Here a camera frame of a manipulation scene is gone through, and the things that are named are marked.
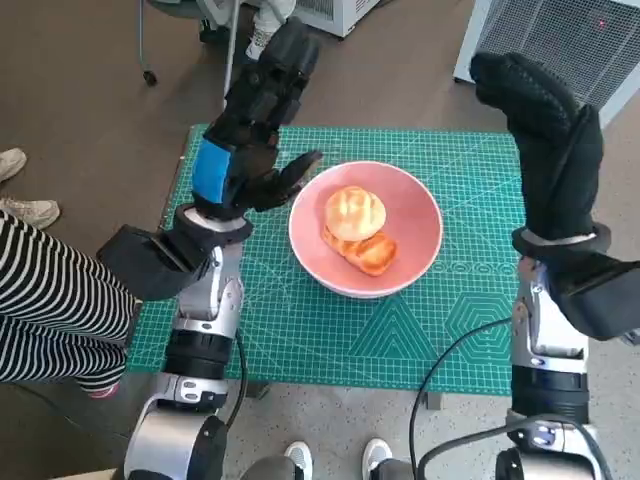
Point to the person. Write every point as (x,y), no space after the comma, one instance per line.
(262,30)
(50,300)
(27,212)

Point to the pink bowl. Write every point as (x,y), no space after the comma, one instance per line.
(410,200)

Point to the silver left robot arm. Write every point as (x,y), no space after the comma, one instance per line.
(200,340)

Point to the long braided bread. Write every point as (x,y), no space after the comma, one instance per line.
(375,255)

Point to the white glass door fridge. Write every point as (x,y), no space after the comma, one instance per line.
(340,12)

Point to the green cutting mat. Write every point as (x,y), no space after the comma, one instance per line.
(310,345)

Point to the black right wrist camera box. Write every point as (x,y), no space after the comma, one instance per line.
(600,300)

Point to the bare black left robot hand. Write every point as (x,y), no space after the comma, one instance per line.
(250,140)

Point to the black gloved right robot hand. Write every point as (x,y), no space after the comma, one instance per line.
(555,165)

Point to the black table bracket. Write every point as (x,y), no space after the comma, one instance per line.
(434,401)
(256,390)

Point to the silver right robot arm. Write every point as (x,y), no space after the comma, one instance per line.
(550,370)

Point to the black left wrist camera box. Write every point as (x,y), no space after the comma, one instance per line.
(150,265)

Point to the white cabinet with grey grille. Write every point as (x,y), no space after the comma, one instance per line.
(540,30)

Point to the round bread bun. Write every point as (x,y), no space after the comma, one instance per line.
(355,210)

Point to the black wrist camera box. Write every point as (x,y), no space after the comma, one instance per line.
(600,300)
(150,265)

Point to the white sneaker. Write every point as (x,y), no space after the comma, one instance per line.
(298,457)
(377,455)

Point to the grey chair with metal legs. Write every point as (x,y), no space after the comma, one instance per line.
(231,50)

